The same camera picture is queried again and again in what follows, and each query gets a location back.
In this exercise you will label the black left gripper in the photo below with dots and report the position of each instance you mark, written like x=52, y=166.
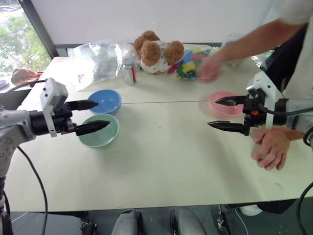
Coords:
x=62, y=120

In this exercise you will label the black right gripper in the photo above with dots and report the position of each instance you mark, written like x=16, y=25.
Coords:
x=255, y=115

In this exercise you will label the pink-red bowl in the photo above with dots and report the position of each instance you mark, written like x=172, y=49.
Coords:
x=225, y=110

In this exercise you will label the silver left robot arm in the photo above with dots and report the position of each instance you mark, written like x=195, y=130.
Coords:
x=14, y=124

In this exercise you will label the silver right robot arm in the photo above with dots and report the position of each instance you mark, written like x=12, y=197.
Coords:
x=299, y=113

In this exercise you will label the person's bare left forearm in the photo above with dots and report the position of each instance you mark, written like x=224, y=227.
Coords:
x=296, y=134

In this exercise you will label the person's right hand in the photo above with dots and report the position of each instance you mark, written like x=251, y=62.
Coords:
x=211, y=69

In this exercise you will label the person's left hand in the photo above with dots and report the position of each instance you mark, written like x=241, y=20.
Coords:
x=276, y=144

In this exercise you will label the green bowl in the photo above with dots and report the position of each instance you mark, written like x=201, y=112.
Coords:
x=100, y=138

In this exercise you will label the blue bowl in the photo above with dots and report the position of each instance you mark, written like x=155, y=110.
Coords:
x=110, y=100

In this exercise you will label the clear plastic bag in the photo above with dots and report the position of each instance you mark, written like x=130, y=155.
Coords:
x=97, y=63

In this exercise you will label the small clear bottle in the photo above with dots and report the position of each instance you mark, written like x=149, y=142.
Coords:
x=128, y=73

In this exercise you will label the bag of colourful toys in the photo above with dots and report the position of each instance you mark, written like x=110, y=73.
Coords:
x=188, y=64

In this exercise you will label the red cloth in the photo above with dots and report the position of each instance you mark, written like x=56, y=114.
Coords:
x=24, y=75

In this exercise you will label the person's white-shirted torso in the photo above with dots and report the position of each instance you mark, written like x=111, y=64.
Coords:
x=302, y=61

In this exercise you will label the brown and white teddy bear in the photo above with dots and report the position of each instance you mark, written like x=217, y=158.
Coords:
x=152, y=55

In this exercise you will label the white shoe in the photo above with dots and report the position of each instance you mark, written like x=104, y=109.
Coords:
x=250, y=210

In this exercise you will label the dark rounded grey shape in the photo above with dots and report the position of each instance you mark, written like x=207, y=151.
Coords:
x=187, y=222
x=127, y=224

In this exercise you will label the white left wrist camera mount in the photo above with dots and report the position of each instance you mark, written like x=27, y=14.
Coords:
x=52, y=93

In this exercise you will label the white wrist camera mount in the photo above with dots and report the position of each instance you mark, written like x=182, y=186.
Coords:
x=52, y=93
x=262, y=82

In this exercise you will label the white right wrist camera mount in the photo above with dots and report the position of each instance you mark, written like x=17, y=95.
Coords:
x=262, y=82

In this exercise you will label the black window frame post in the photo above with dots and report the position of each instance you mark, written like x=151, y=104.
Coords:
x=39, y=29

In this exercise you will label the black metal bracket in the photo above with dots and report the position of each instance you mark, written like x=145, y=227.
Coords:
x=89, y=227
x=223, y=220

